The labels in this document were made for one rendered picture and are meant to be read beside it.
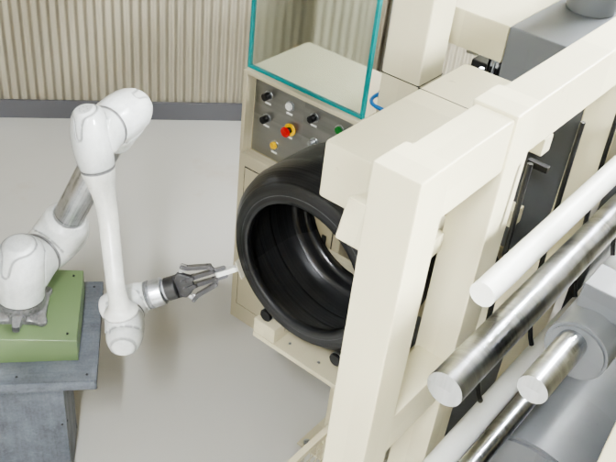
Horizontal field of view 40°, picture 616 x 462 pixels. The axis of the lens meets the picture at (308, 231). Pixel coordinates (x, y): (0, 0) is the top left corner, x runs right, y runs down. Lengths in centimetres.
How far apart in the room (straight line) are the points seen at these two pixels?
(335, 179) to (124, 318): 91
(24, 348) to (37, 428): 42
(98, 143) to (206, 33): 296
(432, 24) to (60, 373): 159
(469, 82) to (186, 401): 199
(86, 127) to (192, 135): 301
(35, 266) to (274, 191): 85
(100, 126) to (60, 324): 79
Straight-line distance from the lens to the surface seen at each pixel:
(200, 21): 526
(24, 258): 277
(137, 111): 251
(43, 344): 288
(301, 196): 230
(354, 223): 175
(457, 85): 219
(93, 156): 241
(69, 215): 283
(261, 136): 344
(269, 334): 273
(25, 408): 315
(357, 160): 182
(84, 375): 287
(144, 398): 366
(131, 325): 253
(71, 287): 305
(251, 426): 357
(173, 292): 265
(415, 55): 242
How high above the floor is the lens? 271
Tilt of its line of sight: 36 degrees down
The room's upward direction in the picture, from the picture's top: 7 degrees clockwise
